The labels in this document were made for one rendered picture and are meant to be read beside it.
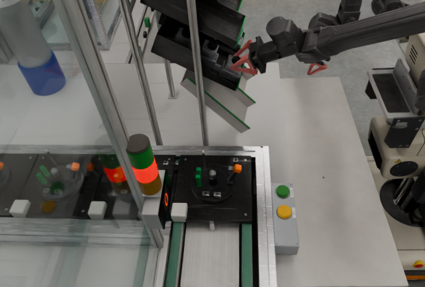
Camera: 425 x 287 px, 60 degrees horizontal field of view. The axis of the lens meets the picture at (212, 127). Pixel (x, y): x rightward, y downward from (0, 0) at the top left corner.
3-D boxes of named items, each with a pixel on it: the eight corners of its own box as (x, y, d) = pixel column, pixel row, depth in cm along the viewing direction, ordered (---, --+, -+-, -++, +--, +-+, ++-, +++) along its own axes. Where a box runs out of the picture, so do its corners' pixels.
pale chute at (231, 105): (247, 107, 136) (256, 102, 133) (241, 133, 128) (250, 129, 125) (190, 58, 125) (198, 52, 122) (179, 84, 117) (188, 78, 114)
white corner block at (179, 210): (188, 208, 114) (187, 202, 111) (187, 222, 111) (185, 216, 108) (173, 208, 114) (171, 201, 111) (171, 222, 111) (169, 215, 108)
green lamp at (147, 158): (155, 150, 77) (152, 134, 74) (152, 169, 74) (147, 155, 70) (132, 150, 78) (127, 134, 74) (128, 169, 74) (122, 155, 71)
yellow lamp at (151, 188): (163, 177, 85) (160, 164, 81) (160, 196, 81) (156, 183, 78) (141, 176, 85) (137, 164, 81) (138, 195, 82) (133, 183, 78)
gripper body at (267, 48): (250, 59, 103) (275, 50, 100) (253, 36, 109) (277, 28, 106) (259, 75, 107) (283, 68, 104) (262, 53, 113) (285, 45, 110)
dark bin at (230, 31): (243, 22, 110) (254, 2, 104) (234, 48, 101) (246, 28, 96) (155, -22, 105) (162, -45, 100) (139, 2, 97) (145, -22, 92)
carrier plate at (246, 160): (250, 158, 125) (251, 155, 124) (252, 224, 109) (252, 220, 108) (181, 158, 127) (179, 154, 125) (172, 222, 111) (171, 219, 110)
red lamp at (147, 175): (159, 164, 81) (156, 150, 77) (156, 183, 78) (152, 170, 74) (137, 164, 81) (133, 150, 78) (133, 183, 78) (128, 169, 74)
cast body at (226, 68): (238, 73, 118) (247, 59, 112) (236, 83, 115) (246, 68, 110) (214, 63, 116) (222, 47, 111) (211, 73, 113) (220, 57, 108)
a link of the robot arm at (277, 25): (318, 64, 99) (326, 36, 100) (305, 40, 90) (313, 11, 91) (277, 62, 106) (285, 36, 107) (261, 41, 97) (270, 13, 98)
